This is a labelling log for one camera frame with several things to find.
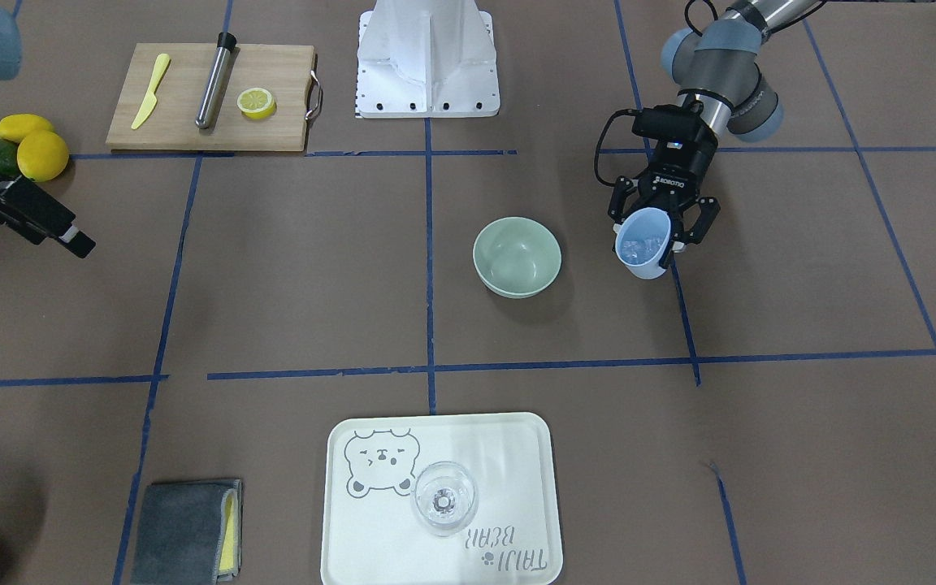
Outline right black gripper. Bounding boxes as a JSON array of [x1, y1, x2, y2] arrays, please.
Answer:
[[0, 175, 96, 258]]

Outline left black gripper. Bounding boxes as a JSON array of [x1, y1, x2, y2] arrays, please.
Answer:
[[608, 138, 721, 248]]

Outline light blue plastic cup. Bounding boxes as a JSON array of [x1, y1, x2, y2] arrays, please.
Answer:
[[613, 207, 672, 280]]

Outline ice cubes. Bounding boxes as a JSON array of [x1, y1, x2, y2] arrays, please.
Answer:
[[617, 234, 665, 266]]

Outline green bowl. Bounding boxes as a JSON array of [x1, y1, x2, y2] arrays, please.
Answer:
[[472, 216, 562, 300]]

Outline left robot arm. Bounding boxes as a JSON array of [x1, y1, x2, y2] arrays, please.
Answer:
[[608, 1, 822, 253]]

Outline yellow lemon front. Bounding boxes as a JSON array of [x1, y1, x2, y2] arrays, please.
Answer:
[[16, 130, 70, 183]]

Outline yellow lemon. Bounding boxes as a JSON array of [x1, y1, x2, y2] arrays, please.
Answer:
[[0, 114, 55, 144], [16, 130, 70, 183]]

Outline green lime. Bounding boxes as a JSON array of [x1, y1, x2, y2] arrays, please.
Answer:
[[0, 138, 22, 178]]

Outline yellow lemon rear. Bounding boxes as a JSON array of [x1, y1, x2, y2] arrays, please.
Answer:
[[0, 114, 55, 144]]

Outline yellow plastic knife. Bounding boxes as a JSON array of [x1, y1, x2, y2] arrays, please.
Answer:
[[130, 53, 171, 131]]

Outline wooden cutting board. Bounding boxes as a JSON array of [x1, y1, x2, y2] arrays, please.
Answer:
[[106, 43, 316, 152]]

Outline lemon half slice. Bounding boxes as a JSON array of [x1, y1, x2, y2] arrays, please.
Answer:
[[236, 88, 276, 121]]

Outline steel muddler black cap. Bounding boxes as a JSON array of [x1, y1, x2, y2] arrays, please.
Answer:
[[194, 31, 237, 130]]

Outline grey yellow folded cloth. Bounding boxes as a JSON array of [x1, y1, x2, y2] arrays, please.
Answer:
[[131, 478, 244, 584]]

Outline clear wine glass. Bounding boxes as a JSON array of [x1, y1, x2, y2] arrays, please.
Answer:
[[412, 461, 479, 538]]

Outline cream bear tray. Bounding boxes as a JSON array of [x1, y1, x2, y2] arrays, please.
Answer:
[[320, 412, 564, 584]]

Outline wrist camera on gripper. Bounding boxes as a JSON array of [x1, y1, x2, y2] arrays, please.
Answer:
[[631, 105, 709, 144]]

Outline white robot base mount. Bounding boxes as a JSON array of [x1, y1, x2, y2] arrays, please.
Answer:
[[354, 1, 501, 119]]

